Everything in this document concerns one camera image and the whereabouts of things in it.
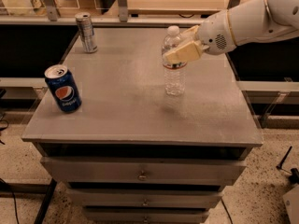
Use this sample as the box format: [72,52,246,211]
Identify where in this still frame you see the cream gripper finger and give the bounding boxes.
[163,41,209,64]
[181,25,199,41]

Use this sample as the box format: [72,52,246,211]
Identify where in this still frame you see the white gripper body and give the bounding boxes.
[196,10,236,55]

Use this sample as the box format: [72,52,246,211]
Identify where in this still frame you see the clear plastic water bottle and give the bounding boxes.
[162,25,187,96]

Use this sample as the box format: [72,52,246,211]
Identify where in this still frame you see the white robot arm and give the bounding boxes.
[163,0,299,64]

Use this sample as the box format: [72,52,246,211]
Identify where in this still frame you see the silver redbull can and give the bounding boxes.
[75,12,97,53]

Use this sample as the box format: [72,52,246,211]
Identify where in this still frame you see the blue pepsi can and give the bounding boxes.
[44,64,81,113]

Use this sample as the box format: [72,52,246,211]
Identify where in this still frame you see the grey drawer cabinet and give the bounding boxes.
[23,28,263,212]

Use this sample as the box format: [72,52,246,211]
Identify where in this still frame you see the black stand on floor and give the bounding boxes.
[276,145,299,184]

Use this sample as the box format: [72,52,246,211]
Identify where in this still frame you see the top grey drawer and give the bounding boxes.
[41,157,246,186]

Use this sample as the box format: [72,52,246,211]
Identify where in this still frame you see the grey drawer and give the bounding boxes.
[66,189,221,209]
[41,157,246,186]
[82,207,209,224]

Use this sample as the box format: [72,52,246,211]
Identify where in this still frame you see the white box on floor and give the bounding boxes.
[283,185,299,224]

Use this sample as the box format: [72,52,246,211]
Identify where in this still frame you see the middle grey drawer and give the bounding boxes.
[66,189,221,209]

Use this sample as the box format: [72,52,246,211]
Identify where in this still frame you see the bottom grey drawer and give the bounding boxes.
[82,207,209,224]

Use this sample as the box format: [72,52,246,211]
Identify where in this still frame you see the black cable on floor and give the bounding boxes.
[0,178,17,224]

